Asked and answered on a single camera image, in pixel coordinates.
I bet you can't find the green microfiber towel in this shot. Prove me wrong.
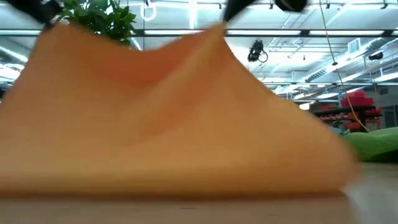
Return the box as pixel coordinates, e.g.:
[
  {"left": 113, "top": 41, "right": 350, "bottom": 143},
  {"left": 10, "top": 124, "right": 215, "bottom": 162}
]
[{"left": 343, "top": 126, "right": 398, "bottom": 162}]

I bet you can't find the blue microfiber towel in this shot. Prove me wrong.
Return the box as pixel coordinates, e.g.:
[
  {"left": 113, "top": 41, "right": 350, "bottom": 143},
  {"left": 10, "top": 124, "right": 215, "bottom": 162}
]
[{"left": 331, "top": 126, "right": 351, "bottom": 136}]

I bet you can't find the orange microfiber towel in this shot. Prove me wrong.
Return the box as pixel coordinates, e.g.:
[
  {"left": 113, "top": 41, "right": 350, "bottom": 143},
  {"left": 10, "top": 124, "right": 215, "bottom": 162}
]
[{"left": 0, "top": 23, "right": 358, "bottom": 198}]

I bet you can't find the black ceiling-mounted camera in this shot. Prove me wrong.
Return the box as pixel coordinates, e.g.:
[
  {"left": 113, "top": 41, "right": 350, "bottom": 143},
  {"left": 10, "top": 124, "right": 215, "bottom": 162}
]
[{"left": 248, "top": 39, "right": 269, "bottom": 63}]

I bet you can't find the yellow hanging cable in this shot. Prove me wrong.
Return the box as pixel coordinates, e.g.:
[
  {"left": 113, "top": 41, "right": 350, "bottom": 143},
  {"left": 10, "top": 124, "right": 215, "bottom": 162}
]
[{"left": 318, "top": 0, "right": 371, "bottom": 133}]

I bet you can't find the rack with red bins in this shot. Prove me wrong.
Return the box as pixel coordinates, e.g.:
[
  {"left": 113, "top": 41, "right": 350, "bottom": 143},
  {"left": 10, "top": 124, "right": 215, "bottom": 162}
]
[{"left": 312, "top": 90, "right": 384, "bottom": 131}]

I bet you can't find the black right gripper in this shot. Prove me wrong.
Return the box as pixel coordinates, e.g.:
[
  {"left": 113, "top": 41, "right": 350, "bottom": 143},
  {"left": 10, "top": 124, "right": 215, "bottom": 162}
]
[{"left": 221, "top": 0, "right": 309, "bottom": 24}]

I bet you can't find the green potted plant white pot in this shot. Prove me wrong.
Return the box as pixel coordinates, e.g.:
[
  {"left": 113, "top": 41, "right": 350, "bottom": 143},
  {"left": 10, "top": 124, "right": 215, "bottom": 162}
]
[{"left": 60, "top": 0, "right": 137, "bottom": 47}]

